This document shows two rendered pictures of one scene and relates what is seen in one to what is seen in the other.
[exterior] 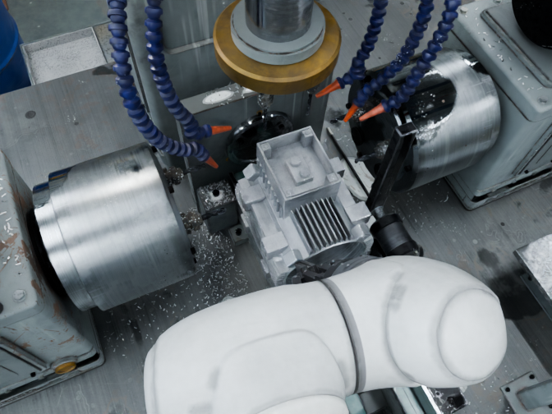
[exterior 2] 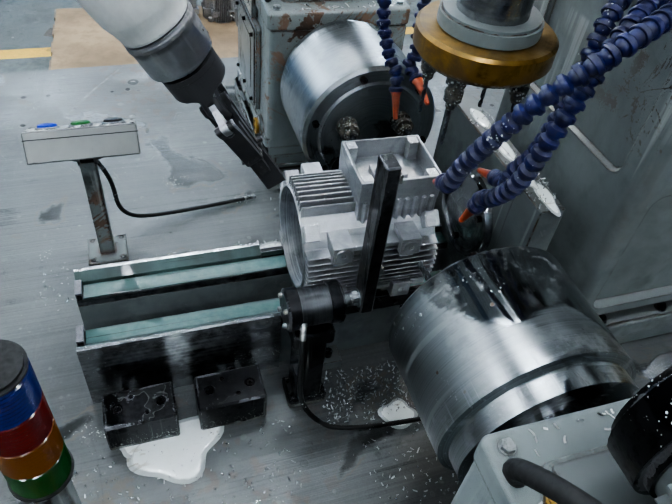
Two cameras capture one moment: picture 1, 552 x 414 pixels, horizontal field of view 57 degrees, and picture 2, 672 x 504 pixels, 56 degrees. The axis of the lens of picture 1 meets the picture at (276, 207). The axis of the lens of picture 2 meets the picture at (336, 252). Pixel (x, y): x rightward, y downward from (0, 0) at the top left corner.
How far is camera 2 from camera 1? 92 cm
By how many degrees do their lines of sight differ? 54
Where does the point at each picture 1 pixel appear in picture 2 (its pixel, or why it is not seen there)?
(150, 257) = (305, 85)
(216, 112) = (463, 123)
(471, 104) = (494, 350)
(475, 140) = (446, 386)
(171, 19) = not seen: hidden behind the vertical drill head
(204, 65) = (535, 128)
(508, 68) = (581, 418)
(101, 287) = (288, 70)
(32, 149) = not seen: hidden behind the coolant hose
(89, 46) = not seen: outside the picture
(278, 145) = (422, 163)
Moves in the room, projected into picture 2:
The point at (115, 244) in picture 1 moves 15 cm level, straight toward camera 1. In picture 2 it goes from (315, 56) to (234, 69)
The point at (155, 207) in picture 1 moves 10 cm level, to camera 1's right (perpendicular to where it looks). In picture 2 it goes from (343, 67) to (332, 98)
